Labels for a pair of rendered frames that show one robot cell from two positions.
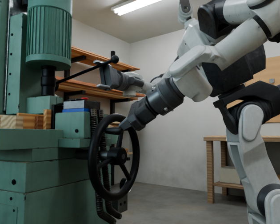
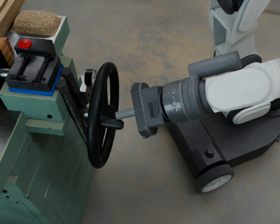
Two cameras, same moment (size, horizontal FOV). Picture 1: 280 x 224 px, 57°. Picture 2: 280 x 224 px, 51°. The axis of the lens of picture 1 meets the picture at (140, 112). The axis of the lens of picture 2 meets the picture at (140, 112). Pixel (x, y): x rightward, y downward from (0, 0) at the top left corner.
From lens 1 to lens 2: 74 cm
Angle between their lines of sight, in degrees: 62
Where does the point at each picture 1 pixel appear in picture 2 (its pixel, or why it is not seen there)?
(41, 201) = (38, 180)
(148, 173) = not seen: outside the picture
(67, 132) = (33, 115)
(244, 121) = (246, 13)
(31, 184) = (26, 186)
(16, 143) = not seen: outside the picture
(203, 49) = (269, 91)
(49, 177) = (34, 161)
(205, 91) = not seen: hidden behind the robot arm
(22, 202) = (26, 199)
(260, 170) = (241, 48)
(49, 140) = (18, 140)
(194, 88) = not seen: hidden behind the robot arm
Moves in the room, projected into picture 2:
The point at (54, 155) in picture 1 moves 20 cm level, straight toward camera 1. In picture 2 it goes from (29, 142) to (69, 203)
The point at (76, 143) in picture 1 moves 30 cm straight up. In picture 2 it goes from (58, 132) to (16, 36)
